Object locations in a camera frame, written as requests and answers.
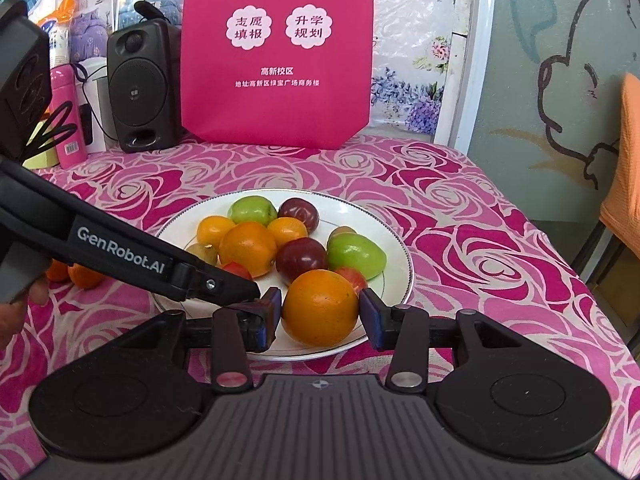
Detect small dark orange tangerine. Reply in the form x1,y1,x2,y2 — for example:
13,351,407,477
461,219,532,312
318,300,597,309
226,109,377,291
46,259,70,283

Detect small red apple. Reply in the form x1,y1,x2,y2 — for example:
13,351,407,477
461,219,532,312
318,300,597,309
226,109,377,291
335,266,369,295
219,261,253,281

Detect dark red plum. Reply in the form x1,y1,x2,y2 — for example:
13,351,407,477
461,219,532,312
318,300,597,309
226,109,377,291
278,197,320,234
276,237,328,285

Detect elongated green apple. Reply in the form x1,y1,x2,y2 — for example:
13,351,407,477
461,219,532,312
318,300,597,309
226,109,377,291
326,232,387,280

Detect yellow-orange citrus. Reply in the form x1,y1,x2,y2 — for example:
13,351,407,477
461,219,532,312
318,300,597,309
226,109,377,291
196,216,235,249

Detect brown kiwi fruit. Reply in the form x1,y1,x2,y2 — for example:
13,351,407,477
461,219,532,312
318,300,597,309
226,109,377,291
328,226,356,240

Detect round green apple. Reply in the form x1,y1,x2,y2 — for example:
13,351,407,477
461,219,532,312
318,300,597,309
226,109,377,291
228,195,278,226

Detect large orange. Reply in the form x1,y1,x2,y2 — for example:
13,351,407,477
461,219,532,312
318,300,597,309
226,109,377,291
218,222,278,278

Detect small yellow-orange mandarin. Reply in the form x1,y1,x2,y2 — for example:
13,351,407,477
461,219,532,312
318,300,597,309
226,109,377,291
267,217,308,248

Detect person's left hand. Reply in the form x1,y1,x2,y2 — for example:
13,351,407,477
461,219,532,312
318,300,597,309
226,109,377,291
0,275,49,351

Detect green shoe box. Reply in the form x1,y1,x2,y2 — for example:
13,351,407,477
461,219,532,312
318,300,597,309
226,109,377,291
23,148,60,170

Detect pink thermos bottle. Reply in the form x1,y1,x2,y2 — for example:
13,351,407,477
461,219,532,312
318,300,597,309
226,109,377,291
50,64,88,169

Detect pink rose tablecloth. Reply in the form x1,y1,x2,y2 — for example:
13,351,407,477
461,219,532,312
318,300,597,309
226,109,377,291
1,136,639,479

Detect white box behind thermos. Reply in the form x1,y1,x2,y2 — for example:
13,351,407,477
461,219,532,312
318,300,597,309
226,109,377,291
76,58,117,154

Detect white ceramic plate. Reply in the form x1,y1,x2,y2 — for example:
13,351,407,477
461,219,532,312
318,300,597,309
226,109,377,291
150,187,416,363

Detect orange detergent bag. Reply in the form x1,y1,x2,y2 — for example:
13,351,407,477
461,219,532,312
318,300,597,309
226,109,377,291
37,0,77,68

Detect black speaker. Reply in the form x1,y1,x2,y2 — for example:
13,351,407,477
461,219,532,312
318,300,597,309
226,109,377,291
106,0,183,153

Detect bedding poster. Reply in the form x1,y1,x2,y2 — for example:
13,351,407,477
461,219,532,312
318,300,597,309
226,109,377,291
55,0,116,63

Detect orange covered chair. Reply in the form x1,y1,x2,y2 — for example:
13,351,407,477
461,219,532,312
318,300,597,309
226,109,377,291
572,73,639,274

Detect pink tote bag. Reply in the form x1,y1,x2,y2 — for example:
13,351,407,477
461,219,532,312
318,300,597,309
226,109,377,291
180,0,374,148

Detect black cable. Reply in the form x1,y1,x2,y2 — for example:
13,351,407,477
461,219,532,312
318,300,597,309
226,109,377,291
69,62,120,143

